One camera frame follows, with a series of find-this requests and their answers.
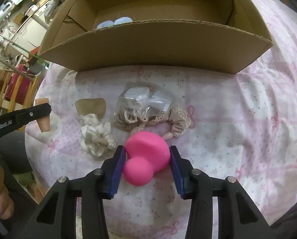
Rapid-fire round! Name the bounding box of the translucent tan silicone cup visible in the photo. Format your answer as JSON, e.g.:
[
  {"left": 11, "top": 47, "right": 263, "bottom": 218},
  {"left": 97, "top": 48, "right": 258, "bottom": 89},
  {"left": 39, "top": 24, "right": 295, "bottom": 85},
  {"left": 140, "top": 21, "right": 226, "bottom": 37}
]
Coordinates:
[{"left": 75, "top": 98, "right": 106, "bottom": 119}]

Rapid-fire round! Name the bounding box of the light blue plush toy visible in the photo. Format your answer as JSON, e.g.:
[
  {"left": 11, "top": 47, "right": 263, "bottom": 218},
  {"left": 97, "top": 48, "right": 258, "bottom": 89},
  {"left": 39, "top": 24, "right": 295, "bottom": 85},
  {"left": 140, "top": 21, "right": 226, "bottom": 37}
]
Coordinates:
[{"left": 96, "top": 17, "right": 133, "bottom": 29}]

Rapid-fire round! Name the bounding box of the white kitchen cabinet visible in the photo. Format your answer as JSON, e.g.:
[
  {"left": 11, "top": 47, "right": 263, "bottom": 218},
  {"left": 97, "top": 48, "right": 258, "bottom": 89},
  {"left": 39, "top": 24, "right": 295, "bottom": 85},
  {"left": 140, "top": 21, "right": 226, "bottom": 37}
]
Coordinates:
[{"left": 2, "top": 0, "right": 51, "bottom": 57}]

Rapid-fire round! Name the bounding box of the tan silicone tube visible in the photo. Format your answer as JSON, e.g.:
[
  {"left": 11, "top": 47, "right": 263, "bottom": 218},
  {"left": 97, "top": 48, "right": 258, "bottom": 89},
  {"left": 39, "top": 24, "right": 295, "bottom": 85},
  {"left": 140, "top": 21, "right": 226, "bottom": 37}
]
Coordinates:
[{"left": 35, "top": 98, "right": 51, "bottom": 133}]

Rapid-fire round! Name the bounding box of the beige lace scrunchie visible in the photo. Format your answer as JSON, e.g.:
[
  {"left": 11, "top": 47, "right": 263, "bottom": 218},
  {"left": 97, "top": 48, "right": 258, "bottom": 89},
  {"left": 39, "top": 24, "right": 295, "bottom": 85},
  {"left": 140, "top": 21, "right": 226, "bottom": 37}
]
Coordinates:
[{"left": 113, "top": 104, "right": 191, "bottom": 137}]

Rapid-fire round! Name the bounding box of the brown cardboard box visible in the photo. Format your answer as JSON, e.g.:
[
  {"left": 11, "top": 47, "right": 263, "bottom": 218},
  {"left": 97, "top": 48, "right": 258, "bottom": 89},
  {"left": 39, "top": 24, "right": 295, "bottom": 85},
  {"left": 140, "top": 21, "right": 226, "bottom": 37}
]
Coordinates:
[{"left": 39, "top": 0, "right": 272, "bottom": 74}]

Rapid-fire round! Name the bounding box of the pink floral bed quilt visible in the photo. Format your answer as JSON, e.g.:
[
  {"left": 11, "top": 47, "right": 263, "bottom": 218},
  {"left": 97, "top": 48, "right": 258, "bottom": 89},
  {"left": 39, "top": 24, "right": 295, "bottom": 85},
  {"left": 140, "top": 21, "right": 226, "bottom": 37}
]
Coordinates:
[{"left": 24, "top": 0, "right": 297, "bottom": 239}]

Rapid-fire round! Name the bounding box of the wooden railing frame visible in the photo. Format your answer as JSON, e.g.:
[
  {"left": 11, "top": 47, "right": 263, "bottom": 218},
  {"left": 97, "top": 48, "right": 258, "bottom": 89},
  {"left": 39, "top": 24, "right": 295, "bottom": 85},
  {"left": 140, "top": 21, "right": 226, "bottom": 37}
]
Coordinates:
[{"left": 0, "top": 51, "right": 42, "bottom": 118}]

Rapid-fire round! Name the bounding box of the white ruffled scrunchie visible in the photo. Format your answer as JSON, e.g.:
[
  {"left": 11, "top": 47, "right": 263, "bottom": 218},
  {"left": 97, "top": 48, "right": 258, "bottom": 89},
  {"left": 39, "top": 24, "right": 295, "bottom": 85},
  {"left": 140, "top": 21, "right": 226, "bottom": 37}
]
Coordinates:
[{"left": 80, "top": 113, "right": 117, "bottom": 158}]

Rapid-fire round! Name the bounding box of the clear bag with white item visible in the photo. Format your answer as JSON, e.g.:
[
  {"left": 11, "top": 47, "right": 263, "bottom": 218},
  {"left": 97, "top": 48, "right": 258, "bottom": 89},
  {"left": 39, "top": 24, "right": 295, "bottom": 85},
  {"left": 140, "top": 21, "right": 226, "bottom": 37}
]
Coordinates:
[{"left": 113, "top": 82, "right": 175, "bottom": 124}]

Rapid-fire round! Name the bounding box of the magenta bag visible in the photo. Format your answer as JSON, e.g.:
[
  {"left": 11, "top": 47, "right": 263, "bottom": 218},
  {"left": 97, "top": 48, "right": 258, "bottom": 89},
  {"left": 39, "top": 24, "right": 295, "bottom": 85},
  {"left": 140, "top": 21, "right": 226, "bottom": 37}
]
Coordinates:
[{"left": 5, "top": 64, "right": 34, "bottom": 105}]

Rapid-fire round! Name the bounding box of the pink rubber duck toy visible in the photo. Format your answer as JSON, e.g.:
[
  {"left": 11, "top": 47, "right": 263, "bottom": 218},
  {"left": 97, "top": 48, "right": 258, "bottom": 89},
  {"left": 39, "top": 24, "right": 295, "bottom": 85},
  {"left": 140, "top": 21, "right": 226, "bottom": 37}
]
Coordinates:
[{"left": 123, "top": 131, "right": 171, "bottom": 186}]

